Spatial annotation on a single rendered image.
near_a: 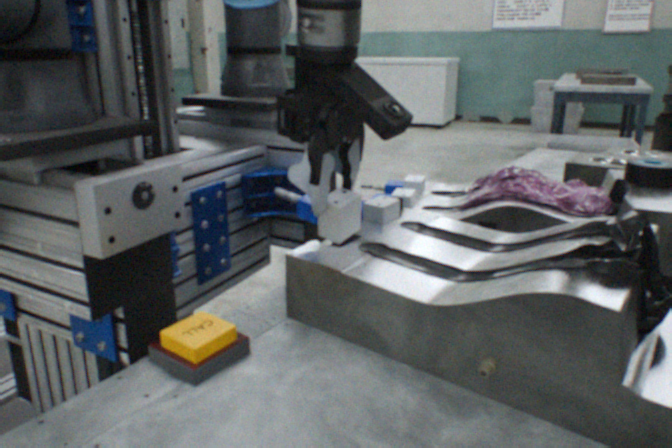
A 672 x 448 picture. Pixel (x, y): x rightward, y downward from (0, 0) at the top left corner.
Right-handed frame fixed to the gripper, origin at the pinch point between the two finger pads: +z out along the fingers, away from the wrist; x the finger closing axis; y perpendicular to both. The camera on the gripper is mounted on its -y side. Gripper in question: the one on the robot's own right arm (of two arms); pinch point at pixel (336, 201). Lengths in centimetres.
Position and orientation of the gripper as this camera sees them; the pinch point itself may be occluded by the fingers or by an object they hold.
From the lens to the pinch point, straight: 69.0
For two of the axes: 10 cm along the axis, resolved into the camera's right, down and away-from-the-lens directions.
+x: -6.0, 3.5, -7.2
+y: -8.0, -3.0, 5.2
